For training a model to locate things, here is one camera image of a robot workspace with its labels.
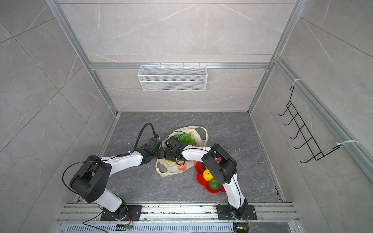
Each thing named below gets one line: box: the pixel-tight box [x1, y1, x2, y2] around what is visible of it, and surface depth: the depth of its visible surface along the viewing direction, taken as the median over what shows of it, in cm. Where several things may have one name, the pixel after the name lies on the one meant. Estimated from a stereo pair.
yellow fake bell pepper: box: [203, 168, 214, 182], surface depth 83 cm
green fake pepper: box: [208, 179, 222, 190], surface depth 80 cm
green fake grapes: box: [173, 133, 195, 146], surface depth 100 cm
